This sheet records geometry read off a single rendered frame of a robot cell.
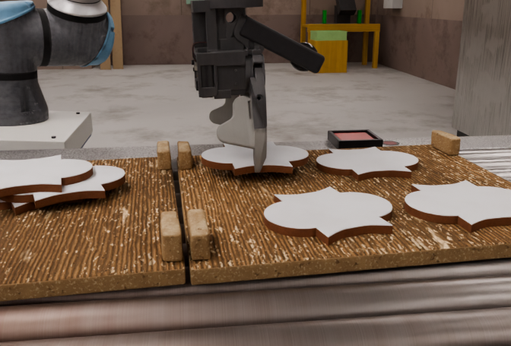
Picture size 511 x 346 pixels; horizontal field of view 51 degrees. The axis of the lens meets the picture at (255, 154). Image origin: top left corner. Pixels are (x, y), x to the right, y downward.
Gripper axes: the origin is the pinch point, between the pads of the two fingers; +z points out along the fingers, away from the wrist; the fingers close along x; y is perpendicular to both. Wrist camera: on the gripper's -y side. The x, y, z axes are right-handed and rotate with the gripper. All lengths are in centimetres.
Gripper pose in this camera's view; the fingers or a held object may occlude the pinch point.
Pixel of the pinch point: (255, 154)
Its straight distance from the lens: 70.6
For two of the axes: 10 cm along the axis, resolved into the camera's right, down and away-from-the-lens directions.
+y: -9.8, 0.8, -1.6
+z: 0.3, 9.6, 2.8
